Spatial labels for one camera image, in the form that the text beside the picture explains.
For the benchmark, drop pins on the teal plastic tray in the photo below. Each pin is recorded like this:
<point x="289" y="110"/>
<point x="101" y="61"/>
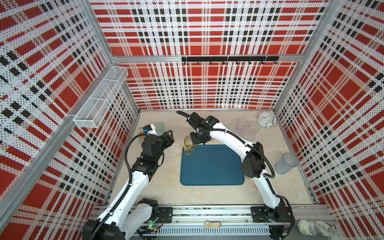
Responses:
<point x="211" y="165"/>

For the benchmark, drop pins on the clear glass back left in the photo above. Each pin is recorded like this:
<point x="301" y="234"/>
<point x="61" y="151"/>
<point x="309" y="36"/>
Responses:
<point x="242" y="124"/>

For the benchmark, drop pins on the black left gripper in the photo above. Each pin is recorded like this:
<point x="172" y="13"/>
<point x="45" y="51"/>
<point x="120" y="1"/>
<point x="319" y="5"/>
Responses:
<point x="167" y="140"/>

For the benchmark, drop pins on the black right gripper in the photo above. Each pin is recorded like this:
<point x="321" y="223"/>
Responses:
<point x="195" y="141"/>

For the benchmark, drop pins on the beige small figure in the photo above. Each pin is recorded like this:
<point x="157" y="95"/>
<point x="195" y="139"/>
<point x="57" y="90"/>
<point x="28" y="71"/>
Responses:
<point x="208" y="225"/>

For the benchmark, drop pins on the white wire mesh basket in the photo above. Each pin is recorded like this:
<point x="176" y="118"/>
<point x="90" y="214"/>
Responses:
<point x="102" y="96"/>

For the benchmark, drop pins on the mint green frosted cup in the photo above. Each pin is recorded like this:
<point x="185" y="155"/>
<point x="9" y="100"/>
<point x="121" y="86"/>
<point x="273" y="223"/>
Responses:
<point x="159" y="128"/>

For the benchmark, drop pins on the amber tall glass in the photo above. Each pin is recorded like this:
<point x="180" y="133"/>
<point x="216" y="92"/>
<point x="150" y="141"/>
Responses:
<point x="189" y="147"/>

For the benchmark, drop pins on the blue grey frosted cup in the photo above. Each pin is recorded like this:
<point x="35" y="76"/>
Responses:
<point x="287" y="162"/>

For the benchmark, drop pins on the crumpled white cloth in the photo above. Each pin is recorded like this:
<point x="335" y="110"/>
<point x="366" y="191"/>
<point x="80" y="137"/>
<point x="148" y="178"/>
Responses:
<point x="316" y="228"/>

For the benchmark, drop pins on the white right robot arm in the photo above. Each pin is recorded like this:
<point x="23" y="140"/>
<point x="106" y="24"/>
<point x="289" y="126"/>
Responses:
<point x="254" y="163"/>

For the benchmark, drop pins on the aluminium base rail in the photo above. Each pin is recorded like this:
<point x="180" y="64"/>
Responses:
<point x="236" y="220"/>

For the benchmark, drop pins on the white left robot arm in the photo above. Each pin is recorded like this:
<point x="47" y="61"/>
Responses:
<point x="121" y="219"/>

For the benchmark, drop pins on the white alarm clock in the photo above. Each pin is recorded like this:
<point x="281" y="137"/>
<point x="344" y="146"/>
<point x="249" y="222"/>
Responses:
<point x="266" y="120"/>

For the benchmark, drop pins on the clear glass back right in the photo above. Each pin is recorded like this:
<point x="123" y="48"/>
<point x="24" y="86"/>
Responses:
<point x="254" y="127"/>

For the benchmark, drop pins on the black hook rail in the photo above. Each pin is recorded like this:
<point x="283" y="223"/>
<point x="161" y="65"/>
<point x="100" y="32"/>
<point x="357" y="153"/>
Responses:
<point x="260" y="59"/>

